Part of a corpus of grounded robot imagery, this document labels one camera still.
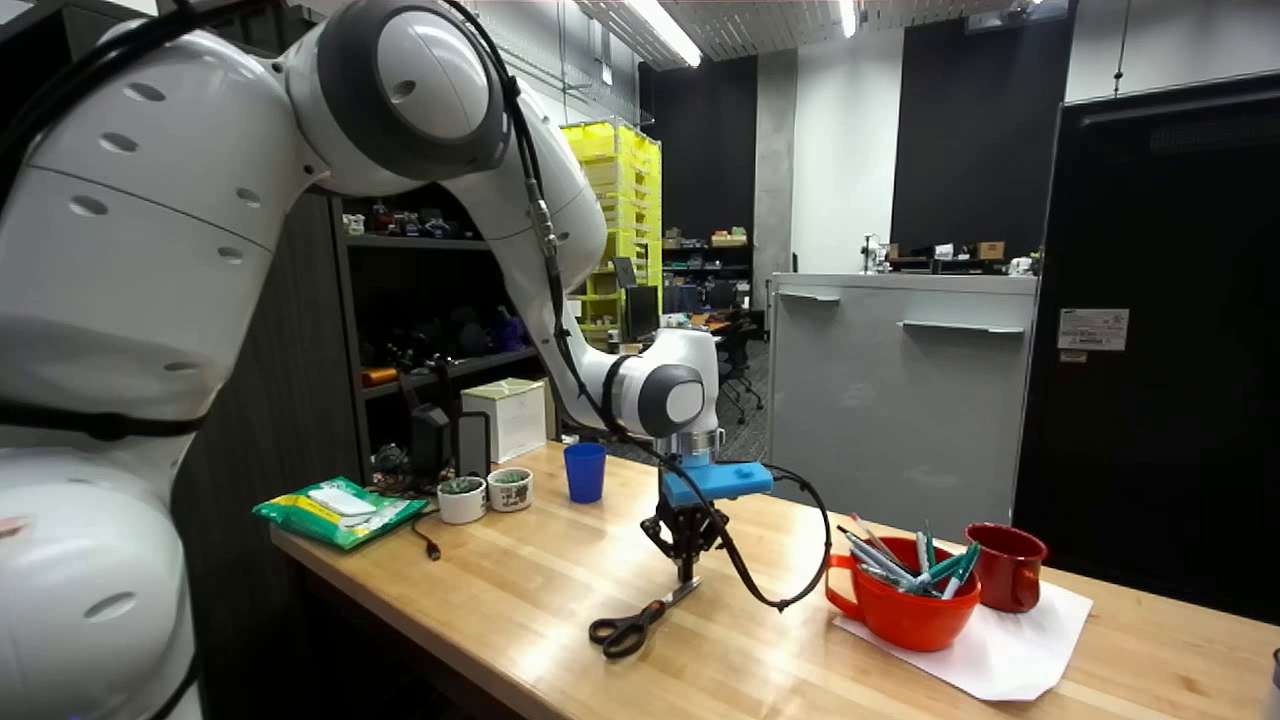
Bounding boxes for yellow shelving rack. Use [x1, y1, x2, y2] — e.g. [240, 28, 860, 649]
[557, 119, 670, 352]

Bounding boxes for dark red mug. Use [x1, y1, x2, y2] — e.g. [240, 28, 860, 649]
[965, 521, 1054, 616]

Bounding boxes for white pot with plant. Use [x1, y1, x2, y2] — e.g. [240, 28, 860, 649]
[483, 464, 538, 515]
[432, 470, 487, 529]

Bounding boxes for grey partition cabinet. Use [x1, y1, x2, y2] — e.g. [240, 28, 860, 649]
[764, 273, 1042, 542]

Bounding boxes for black desktop speaker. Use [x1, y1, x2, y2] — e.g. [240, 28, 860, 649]
[458, 408, 496, 481]
[410, 402, 458, 492]

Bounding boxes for white paper sheet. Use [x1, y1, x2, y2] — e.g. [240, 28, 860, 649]
[831, 570, 1095, 708]

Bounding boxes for blue plastic cup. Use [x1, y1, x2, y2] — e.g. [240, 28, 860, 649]
[560, 436, 611, 508]

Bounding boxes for black storage shelf unit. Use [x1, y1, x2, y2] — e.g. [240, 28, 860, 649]
[172, 185, 563, 720]

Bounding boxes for black computer monitor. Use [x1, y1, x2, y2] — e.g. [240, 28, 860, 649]
[616, 278, 665, 345]

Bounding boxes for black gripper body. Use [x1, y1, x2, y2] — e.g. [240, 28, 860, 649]
[645, 498, 731, 538]

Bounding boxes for black handled scissors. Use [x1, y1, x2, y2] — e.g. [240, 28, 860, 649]
[587, 579, 700, 665]

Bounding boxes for white cardboard box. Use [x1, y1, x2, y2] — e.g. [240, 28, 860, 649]
[458, 375, 554, 470]

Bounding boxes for white cabinet label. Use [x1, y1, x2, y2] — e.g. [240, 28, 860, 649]
[1057, 303, 1132, 355]

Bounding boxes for tall black cabinet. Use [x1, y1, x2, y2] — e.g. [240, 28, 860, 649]
[1011, 71, 1280, 628]

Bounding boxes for teal marker pen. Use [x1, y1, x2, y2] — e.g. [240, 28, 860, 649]
[907, 533, 944, 593]
[903, 538, 985, 601]

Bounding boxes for red bowl with markers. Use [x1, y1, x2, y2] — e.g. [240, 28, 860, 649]
[819, 533, 988, 656]

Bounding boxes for black wall panel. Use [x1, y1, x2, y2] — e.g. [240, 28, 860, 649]
[890, 12, 1078, 262]

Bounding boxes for green wipes packet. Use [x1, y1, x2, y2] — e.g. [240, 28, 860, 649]
[253, 470, 432, 552]

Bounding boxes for grey marker pen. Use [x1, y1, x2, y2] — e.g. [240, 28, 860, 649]
[831, 515, 917, 593]

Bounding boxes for black office chair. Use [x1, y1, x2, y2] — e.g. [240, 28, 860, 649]
[718, 312, 772, 427]

